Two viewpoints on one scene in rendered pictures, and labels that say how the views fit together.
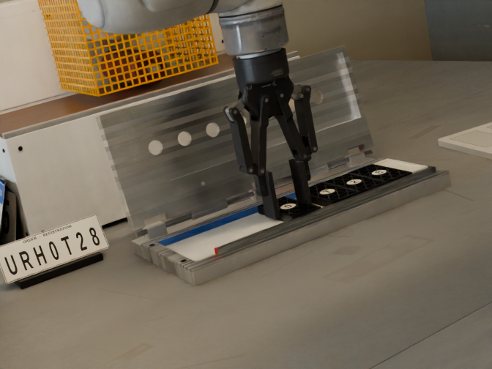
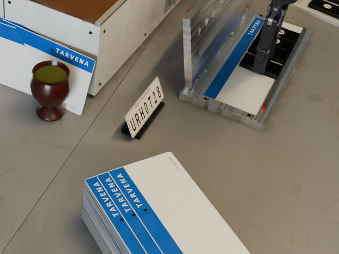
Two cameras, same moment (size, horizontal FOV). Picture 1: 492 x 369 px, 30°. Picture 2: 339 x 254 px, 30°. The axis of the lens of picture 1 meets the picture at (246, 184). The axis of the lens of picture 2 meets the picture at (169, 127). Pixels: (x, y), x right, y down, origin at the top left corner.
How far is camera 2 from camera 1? 124 cm
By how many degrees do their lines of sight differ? 48
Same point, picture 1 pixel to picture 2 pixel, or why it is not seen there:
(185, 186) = (207, 53)
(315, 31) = not seen: outside the picture
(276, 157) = (230, 23)
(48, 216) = (103, 72)
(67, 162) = (117, 33)
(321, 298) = not seen: outside the picture
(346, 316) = not seen: outside the picture
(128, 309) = (245, 154)
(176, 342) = (310, 180)
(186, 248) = (233, 102)
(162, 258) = (225, 110)
